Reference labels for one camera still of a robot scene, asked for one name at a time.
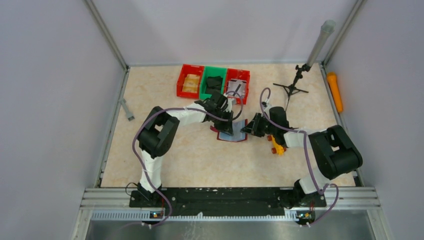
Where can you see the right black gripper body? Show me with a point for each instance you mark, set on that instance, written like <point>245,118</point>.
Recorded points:
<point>270,128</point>

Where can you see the grey cable duct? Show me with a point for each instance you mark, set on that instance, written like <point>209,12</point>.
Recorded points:
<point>154,216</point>

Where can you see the orange cylinder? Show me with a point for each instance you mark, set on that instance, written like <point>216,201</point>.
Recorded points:
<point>333,85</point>

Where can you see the white cards in bin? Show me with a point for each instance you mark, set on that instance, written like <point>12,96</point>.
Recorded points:
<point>236,88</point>

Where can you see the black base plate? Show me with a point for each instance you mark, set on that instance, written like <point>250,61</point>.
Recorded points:
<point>227,201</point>

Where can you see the yellow toy brick car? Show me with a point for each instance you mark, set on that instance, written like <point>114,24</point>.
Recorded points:
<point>276,149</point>

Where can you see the grey tube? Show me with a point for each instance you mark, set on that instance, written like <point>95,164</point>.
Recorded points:
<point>327,28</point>

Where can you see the left red bin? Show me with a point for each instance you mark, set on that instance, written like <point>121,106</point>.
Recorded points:
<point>188,69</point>

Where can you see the wooden piece in bin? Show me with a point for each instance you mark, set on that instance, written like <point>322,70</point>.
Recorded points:
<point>191,83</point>

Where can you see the right red bin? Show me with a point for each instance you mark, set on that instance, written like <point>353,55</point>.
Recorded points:
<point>238,74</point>

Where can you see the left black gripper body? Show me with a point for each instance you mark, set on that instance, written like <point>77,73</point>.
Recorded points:
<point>223,113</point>

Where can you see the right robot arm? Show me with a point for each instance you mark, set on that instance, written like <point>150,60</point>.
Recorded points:
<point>334,152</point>

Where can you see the red card holder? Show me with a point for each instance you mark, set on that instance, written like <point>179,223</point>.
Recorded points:
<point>237,136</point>

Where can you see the red bin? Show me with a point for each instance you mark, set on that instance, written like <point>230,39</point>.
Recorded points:
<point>238,74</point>
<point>188,69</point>

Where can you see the black tripod stand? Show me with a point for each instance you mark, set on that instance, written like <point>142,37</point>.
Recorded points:
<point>291,89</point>

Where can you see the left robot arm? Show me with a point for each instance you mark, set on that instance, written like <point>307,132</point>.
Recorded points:
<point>157,133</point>

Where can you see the black item in bin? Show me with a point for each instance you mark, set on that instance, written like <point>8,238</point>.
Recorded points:
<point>213,84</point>

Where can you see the grey small tool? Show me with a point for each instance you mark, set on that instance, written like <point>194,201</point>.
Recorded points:
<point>128,114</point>

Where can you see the green bin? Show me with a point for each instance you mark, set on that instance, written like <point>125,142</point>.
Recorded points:
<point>211,71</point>

